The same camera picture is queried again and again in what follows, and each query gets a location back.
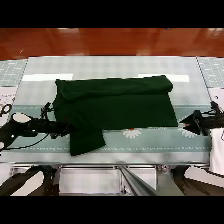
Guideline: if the white garment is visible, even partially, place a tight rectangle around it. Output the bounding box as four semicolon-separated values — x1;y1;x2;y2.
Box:
0;86;18;118
209;127;224;176

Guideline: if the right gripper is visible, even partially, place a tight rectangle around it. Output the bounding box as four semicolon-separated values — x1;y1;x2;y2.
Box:
187;109;212;136

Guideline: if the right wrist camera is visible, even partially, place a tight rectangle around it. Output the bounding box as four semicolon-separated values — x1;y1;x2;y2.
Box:
209;99;223;115

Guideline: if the silver frame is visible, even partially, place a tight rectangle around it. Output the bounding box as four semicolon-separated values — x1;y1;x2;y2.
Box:
0;161;224;197

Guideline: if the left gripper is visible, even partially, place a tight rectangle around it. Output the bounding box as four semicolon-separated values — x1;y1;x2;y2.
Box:
31;119;73;140

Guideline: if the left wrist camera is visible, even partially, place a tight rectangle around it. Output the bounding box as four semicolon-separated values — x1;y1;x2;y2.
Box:
40;101;54;120

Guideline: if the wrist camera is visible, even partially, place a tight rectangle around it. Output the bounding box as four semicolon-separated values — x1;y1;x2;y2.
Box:
40;101;54;120
209;99;223;115

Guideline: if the dark green T-shirt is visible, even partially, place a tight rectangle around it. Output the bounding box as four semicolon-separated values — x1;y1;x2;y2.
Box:
52;74;179;157

